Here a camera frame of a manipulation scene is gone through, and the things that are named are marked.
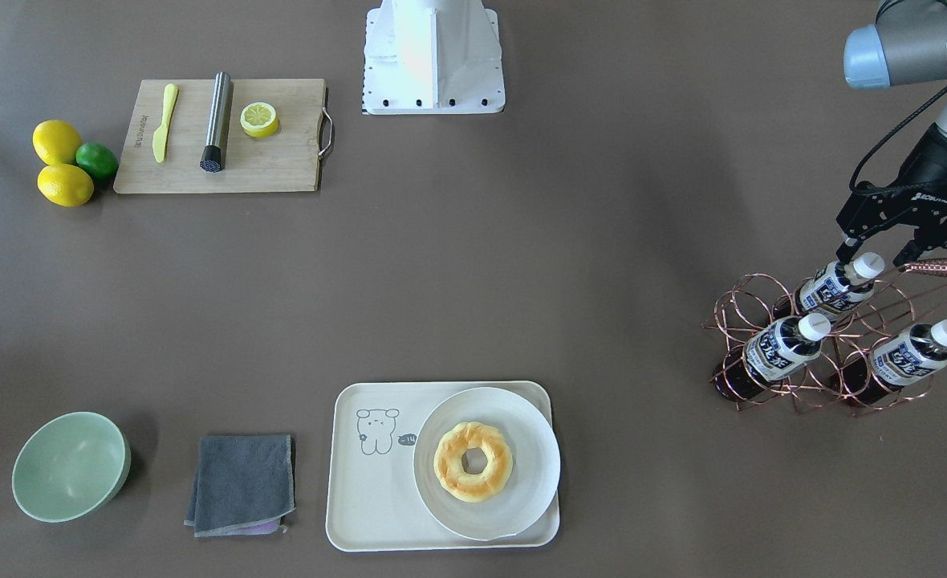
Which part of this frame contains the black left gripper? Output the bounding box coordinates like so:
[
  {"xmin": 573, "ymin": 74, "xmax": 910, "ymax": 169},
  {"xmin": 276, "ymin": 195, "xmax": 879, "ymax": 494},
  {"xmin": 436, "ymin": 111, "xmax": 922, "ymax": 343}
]
[{"xmin": 835, "ymin": 125, "xmax": 947, "ymax": 267}]

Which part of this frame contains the tea bottle of rack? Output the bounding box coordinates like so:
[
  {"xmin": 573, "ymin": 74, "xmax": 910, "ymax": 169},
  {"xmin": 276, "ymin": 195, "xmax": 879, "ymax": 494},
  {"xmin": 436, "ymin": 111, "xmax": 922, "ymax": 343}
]
[{"xmin": 772, "ymin": 252, "xmax": 885, "ymax": 323}]

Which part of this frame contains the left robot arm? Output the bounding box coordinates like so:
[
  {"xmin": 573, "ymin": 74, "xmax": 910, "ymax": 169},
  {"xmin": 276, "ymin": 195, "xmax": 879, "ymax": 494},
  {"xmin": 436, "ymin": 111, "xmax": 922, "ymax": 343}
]
[{"xmin": 836, "ymin": 1, "xmax": 947, "ymax": 266}]

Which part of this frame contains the tea bottle front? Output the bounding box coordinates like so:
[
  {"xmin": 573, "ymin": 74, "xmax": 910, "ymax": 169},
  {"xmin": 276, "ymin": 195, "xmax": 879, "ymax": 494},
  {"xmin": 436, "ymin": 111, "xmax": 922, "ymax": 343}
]
[
  {"xmin": 828, "ymin": 319, "xmax": 947, "ymax": 406},
  {"xmin": 713, "ymin": 312, "xmax": 832, "ymax": 402}
]

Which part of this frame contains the beige rabbit serving tray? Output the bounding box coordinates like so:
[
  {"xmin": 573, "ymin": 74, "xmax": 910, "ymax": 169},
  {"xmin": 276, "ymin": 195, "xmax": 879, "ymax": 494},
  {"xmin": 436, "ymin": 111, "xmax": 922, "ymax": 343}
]
[{"xmin": 324, "ymin": 381, "xmax": 560, "ymax": 552}]

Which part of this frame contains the white round plate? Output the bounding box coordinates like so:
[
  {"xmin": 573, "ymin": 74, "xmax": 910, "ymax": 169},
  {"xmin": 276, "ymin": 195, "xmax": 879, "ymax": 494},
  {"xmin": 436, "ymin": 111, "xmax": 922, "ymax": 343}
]
[{"xmin": 413, "ymin": 387, "xmax": 560, "ymax": 542}]

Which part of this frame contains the wooden cutting board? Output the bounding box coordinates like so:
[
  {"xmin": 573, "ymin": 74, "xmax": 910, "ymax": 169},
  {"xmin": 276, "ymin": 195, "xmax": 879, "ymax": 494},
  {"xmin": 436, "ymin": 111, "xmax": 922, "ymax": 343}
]
[{"xmin": 113, "ymin": 78, "xmax": 331, "ymax": 194}]

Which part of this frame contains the half lemon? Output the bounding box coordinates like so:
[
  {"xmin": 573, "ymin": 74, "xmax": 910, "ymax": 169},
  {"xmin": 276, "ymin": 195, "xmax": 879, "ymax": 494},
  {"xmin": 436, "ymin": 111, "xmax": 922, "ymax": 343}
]
[{"xmin": 239, "ymin": 101, "xmax": 279, "ymax": 138}]

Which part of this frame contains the steel muddler black tip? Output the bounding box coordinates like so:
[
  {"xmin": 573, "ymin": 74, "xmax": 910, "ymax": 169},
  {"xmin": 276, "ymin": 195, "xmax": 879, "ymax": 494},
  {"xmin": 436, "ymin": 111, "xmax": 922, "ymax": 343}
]
[{"xmin": 199, "ymin": 71, "xmax": 233, "ymax": 173}]

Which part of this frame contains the folded grey cloth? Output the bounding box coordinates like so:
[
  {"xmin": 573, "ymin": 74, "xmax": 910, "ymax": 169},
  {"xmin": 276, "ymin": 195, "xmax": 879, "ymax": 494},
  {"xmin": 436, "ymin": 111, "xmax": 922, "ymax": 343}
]
[{"xmin": 184, "ymin": 433, "xmax": 296, "ymax": 539}]

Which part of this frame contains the yellow plastic knife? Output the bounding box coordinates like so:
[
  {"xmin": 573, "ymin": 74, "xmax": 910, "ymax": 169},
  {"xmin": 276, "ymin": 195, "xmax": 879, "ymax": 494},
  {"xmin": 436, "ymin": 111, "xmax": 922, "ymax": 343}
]
[{"xmin": 152, "ymin": 82, "xmax": 179, "ymax": 164}]

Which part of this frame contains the green lime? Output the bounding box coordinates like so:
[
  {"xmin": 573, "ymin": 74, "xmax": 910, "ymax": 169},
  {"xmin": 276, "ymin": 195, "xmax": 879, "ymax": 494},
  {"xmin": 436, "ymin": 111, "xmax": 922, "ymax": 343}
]
[{"xmin": 75, "ymin": 142, "xmax": 119, "ymax": 181}]

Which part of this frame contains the yellow lemon lower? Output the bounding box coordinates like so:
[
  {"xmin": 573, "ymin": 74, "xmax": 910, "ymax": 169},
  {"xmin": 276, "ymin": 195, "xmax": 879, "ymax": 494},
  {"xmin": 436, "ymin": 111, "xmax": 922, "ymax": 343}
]
[{"xmin": 37, "ymin": 164, "xmax": 95, "ymax": 207}]

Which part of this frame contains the yellow lemon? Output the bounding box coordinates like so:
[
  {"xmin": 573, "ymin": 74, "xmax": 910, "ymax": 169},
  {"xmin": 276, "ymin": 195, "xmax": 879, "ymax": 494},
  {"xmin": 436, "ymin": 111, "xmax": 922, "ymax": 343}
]
[
  {"xmin": 37, "ymin": 164, "xmax": 95, "ymax": 207},
  {"xmin": 32, "ymin": 120, "xmax": 83, "ymax": 165}
]

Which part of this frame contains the yellow lemon upper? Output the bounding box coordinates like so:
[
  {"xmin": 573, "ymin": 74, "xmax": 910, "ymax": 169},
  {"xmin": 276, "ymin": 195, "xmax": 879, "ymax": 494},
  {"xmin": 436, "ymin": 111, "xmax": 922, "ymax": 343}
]
[{"xmin": 32, "ymin": 120, "xmax": 83, "ymax": 165}]

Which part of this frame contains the mint green bowl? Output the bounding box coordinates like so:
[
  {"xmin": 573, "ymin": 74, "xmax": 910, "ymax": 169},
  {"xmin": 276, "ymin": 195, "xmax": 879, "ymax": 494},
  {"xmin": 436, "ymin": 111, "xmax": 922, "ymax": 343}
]
[{"xmin": 11, "ymin": 411, "xmax": 132, "ymax": 523}]

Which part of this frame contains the copper wire bottle rack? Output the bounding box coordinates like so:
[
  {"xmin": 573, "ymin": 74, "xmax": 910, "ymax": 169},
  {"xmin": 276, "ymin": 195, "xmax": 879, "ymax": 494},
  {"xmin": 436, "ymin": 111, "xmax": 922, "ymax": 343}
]
[{"xmin": 702, "ymin": 258, "xmax": 947, "ymax": 417}]

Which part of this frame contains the glazed ring donut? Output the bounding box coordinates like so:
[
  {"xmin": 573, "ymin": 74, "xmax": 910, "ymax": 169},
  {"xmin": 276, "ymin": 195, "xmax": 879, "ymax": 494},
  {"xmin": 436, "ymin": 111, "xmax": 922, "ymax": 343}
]
[{"xmin": 433, "ymin": 421, "xmax": 514, "ymax": 503}]

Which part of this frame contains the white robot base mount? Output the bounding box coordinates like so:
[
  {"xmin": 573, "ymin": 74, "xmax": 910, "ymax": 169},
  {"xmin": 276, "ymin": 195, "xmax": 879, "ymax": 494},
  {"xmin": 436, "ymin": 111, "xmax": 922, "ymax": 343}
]
[{"xmin": 361, "ymin": 1, "xmax": 506, "ymax": 115}]

